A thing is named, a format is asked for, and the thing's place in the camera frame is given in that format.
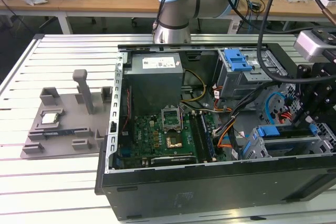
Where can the grey metal disk bay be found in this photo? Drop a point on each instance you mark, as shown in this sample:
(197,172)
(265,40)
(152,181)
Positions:
(286,146)

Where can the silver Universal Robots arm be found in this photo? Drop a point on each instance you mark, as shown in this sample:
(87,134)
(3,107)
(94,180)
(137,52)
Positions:
(178,11)

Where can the wooden desk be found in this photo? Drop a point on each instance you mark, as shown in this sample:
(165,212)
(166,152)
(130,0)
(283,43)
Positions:
(105,1)

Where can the grey optical drive cage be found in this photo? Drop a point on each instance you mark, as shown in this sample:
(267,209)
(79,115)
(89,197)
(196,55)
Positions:
(236,82)

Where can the black PC case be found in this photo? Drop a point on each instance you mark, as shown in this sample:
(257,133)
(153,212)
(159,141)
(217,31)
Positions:
(183,190)

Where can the CPU socket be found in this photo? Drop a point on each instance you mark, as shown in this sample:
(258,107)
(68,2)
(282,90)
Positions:
(174,142)

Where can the grey parts rack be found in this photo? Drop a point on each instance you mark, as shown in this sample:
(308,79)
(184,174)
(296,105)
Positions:
(68,119)

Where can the blue drive latch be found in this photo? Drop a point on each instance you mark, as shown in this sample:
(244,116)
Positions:
(237,61)

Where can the grey power supply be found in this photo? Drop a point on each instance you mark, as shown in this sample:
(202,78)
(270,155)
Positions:
(155,87)

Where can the black graphics card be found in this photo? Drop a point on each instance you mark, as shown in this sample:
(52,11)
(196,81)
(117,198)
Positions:
(173,159)

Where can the black RAM slot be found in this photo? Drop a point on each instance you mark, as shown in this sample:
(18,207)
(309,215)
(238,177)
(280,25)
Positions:
(193,134)
(201,140)

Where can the white open box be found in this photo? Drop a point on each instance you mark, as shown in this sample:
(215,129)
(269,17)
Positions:
(328,0)

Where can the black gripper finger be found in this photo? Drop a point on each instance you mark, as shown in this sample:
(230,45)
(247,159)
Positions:
(304,79)
(325,103)

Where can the green motherboard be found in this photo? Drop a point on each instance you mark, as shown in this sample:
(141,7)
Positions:
(147,134)

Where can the silver CPU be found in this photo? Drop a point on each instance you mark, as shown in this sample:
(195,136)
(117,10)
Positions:
(50,119)

